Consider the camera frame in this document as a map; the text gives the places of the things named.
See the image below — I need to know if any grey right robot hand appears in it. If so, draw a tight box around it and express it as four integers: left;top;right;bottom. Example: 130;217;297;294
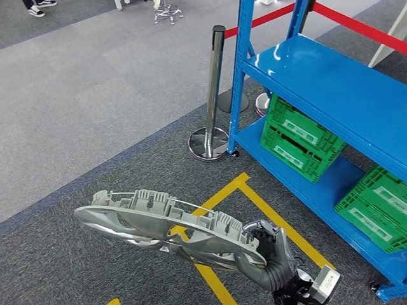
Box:
234;219;297;292

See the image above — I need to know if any grey plastic wheel cover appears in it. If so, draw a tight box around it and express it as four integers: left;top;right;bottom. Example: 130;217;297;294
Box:
73;188;268;273

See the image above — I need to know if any blue metal shelf rack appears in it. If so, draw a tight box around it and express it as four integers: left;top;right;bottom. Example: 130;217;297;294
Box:
226;0;407;304

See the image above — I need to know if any green plastic crate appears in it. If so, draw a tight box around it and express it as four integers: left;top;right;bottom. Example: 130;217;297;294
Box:
260;93;347;184
334;165;407;255

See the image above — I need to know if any dark round stanchion base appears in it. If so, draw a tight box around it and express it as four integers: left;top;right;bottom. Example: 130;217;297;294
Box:
217;89;250;114

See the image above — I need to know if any chrome stanchion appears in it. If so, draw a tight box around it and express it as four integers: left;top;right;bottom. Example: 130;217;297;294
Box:
187;25;230;162

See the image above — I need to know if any red barrier belt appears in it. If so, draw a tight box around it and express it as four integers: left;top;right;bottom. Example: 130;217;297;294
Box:
224;2;407;55

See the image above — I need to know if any chrome stool base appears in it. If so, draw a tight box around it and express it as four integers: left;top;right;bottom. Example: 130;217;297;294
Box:
153;0;184;25

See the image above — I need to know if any person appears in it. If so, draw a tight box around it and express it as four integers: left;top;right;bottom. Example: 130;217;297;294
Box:
21;0;59;18

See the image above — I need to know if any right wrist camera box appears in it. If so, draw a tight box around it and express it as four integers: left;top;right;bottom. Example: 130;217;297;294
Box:
307;264;341;305

